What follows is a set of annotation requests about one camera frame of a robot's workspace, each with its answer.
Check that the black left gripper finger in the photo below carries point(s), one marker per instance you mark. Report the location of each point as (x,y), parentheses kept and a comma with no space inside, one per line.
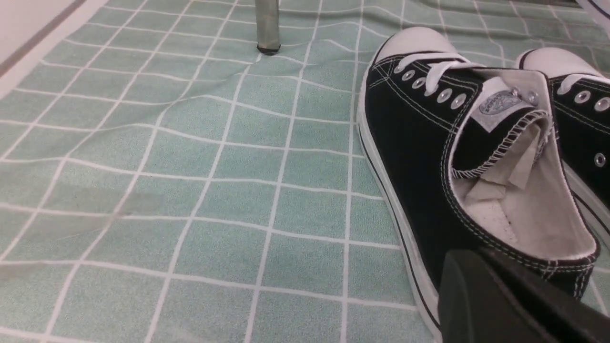
(485,297)

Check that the black canvas sneaker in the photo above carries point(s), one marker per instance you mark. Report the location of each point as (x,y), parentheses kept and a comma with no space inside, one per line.
(467,157)
(581,99)

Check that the silver metal shoe rack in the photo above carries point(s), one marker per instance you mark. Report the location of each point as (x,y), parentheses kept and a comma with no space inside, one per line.
(267,24)

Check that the green checkered floor cloth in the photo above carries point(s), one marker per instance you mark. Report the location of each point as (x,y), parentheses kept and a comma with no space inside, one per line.
(163,182)

